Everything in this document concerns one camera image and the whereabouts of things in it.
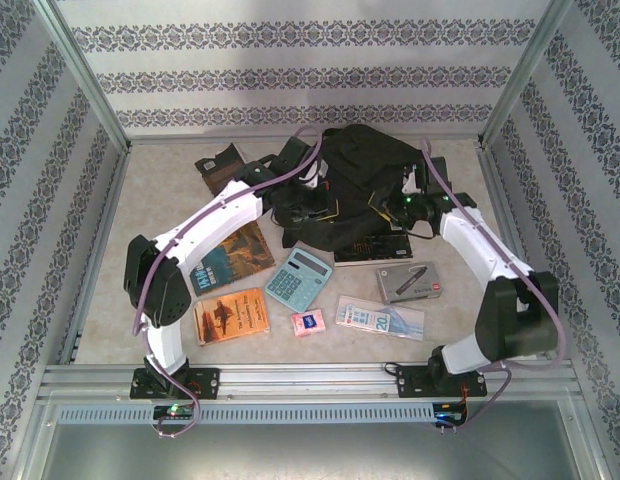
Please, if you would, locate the black book with gold pattern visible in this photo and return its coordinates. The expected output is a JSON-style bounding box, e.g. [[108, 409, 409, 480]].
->
[[333, 230, 414, 268]]

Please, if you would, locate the black backpack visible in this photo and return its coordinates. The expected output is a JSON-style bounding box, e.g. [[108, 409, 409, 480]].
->
[[269, 124, 444, 254]]

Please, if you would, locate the teal and brown book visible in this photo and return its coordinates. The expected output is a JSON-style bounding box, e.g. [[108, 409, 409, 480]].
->
[[188, 219, 276, 297]]

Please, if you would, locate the grey pen box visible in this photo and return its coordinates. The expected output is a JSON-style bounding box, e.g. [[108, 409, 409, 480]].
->
[[374, 260, 445, 305]]

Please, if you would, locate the light blue calculator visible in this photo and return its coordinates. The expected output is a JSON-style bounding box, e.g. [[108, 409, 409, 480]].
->
[[264, 247, 335, 312]]

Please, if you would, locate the black paperback with torn corner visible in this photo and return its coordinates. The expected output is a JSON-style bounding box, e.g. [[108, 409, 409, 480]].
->
[[193, 142, 251, 197]]

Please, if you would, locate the clear plastic stationery pack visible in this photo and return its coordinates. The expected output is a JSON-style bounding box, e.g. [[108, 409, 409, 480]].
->
[[334, 294, 426, 342]]

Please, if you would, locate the pink tissue pack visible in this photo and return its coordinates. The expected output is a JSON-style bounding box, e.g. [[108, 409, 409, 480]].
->
[[290, 308, 327, 337]]

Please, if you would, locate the orange Huckleberry Finn book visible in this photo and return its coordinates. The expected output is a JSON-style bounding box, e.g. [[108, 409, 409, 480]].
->
[[192, 287, 272, 347]]

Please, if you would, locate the circuit board with green light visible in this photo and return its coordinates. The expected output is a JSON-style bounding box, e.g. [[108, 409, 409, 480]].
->
[[153, 403, 195, 421]]

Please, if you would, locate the grey metal panel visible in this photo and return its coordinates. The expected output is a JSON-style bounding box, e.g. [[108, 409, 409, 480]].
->
[[39, 422, 591, 480]]

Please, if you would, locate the aluminium table edge rail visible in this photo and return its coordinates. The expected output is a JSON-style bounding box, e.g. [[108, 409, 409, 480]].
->
[[124, 132, 486, 146], [59, 147, 134, 366], [477, 144, 579, 366]]

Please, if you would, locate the aluminium frame post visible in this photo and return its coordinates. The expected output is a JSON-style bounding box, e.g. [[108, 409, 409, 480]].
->
[[477, 0, 576, 151], [33, 0, 132, 154]]

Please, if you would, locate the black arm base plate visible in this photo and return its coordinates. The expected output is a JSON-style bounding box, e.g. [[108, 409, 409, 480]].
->
[[395, 364, 489, 400], [129, 367, 222, 400]]

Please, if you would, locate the wide aluminium base rail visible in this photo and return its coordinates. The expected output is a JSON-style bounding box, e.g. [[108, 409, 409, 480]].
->
[[43, 363, 577, 401]]

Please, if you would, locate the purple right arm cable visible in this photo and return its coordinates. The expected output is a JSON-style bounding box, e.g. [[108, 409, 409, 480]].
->
[[418, 137, 570, 431]]

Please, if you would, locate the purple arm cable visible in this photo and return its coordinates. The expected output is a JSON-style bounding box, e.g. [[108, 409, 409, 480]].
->
[[418, 137, 570, 431], [132, 124, 326, 441]]

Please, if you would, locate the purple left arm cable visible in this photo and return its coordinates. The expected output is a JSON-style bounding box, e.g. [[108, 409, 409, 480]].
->
[[132, 124, 326, 441]]

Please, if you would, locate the slotted grey cable duct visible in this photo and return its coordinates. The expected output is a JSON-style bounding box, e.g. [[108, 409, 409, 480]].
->
[[56, 402, 466, 425]]

